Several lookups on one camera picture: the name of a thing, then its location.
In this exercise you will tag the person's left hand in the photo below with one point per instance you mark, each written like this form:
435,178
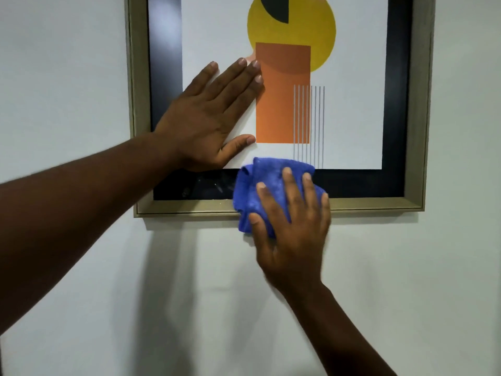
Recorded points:
203,121

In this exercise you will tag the person's left forearm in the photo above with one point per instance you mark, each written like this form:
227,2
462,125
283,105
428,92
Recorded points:
78,203

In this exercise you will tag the blue microfiber cloth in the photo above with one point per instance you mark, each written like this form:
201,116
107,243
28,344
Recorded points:
266,187

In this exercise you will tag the framed abstract wall picture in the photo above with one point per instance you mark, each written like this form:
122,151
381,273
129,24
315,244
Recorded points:
352,133

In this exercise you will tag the person's right forearm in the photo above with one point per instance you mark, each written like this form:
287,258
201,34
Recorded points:
332,328

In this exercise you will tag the person's right hand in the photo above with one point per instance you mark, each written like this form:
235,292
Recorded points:
291,234

